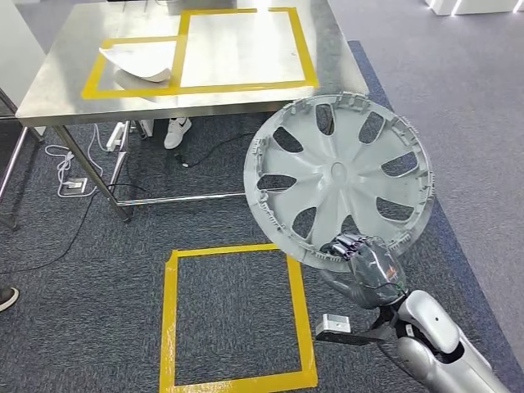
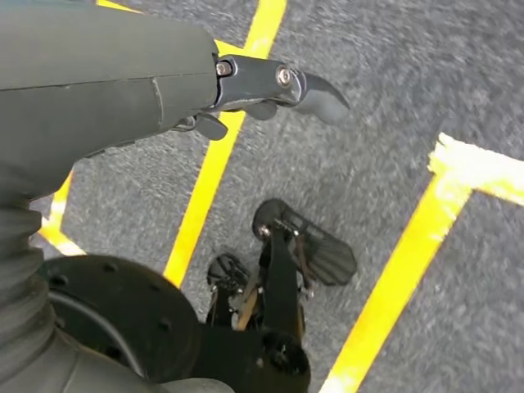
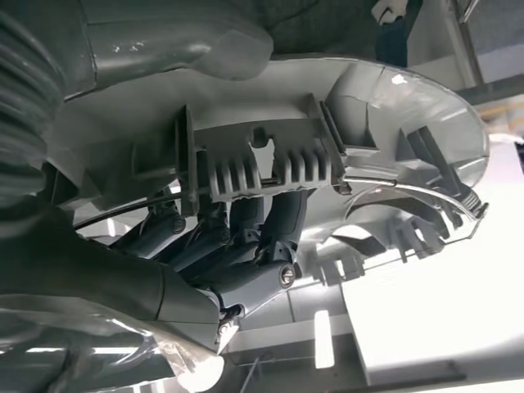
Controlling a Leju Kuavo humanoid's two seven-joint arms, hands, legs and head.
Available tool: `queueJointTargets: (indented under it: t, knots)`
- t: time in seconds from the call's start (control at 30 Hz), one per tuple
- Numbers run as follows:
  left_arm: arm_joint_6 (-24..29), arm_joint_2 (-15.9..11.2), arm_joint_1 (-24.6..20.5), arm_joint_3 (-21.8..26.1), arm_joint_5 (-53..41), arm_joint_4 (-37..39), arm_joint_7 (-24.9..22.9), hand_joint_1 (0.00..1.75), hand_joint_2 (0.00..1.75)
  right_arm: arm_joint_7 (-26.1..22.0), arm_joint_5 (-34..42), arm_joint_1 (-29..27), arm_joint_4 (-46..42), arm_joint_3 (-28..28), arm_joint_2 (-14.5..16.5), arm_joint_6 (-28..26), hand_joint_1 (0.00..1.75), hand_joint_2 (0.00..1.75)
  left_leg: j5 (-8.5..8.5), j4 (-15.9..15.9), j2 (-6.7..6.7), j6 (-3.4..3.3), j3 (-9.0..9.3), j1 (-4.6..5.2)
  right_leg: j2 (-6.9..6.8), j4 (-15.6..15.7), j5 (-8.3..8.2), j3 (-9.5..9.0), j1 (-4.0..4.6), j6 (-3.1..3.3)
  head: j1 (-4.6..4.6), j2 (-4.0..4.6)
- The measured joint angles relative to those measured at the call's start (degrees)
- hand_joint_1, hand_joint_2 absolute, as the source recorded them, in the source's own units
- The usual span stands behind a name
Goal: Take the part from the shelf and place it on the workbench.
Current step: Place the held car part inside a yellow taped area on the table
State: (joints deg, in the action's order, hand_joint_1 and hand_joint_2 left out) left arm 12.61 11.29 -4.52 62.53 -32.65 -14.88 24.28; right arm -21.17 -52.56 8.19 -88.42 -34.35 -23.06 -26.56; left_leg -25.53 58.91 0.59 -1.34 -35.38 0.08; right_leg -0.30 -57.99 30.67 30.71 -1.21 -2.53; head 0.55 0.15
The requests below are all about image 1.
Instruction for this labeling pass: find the steel side table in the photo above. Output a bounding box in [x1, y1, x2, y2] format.
[0, 86, 44, 232]

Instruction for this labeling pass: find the floor socket box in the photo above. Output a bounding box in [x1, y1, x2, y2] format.
[57, 177, 88, 198]

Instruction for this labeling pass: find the white cabinet panel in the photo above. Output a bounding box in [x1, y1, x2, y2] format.
[0, 0, 46, 137]

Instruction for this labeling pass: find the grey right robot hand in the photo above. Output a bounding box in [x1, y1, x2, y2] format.
[319, 233, 408, 310]

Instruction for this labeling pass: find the short black floor cable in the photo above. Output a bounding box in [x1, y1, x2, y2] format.
[175, 131, 255, 169]

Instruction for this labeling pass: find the stainless steel workbench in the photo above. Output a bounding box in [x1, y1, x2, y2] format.
[15, 0, 371, 224]

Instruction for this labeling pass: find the yellow tape square outline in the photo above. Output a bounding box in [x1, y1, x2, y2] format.
[159, 242, 319, 393]

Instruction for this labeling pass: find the white cable bundle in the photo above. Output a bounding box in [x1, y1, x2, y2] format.
[44, 123, 109, 199]

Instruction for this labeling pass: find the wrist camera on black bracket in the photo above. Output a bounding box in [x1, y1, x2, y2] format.
[315, 313, 400, 347]

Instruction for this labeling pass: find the long black floor cable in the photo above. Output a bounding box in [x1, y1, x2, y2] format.
[0, 183, 147, 277]

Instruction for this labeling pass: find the white lit platform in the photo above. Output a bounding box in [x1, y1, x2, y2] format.
[425, 0, 458, 16]
[452, 0, 524, 16]

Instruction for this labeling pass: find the white power strip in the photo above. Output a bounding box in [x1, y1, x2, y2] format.
[105, 121, 126, 153]

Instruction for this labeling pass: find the white curved sheet part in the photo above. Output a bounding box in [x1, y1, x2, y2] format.
[99, 40, 177, 84]

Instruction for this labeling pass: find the silver plastic wheel hubcap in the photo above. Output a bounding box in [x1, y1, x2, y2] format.
[243, 92, 436, 274]

